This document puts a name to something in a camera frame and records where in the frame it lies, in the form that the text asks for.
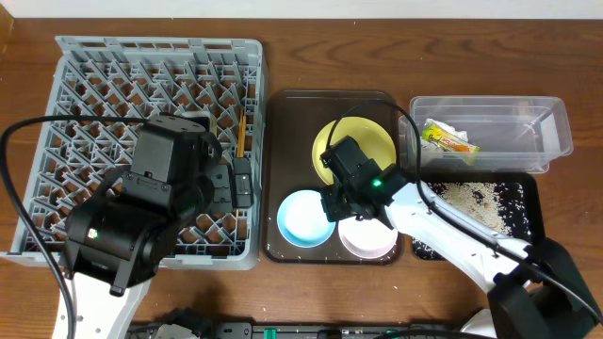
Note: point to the dark brown serving tray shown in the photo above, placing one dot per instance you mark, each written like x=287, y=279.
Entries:
x=294, y=119

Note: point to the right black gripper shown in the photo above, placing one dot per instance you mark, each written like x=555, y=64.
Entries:
x=329, y=201

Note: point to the grey dishwasher rack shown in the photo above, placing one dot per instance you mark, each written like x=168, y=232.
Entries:
x=104, y=86

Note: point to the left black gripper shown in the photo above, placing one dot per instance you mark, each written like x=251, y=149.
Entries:
x=222, y=200

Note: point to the white bowl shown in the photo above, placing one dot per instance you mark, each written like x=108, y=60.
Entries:
x=366, y=239

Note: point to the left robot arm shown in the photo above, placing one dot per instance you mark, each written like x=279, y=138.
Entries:
x=117, y=238

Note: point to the yellow plate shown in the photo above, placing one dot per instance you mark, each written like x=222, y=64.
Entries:
x=373, y=140

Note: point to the green snack wrapper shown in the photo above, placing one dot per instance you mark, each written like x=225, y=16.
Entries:
x=447, y=138

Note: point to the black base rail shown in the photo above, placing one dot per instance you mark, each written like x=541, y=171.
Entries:
x=186, y=323

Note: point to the clear plastic bin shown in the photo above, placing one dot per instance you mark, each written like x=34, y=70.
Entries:
x=514, y=133

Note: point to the light blue bowl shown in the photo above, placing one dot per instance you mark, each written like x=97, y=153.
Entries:
x=301, y=220

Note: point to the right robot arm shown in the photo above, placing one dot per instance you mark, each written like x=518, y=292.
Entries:
x=534, y=290

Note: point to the black tray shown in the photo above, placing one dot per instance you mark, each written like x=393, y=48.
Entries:
x=527, y=181

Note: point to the spilled rice scraps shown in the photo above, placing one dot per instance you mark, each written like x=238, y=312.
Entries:
x=500, y=206

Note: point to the white tissue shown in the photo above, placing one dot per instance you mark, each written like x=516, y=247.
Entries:
x=428, y=146

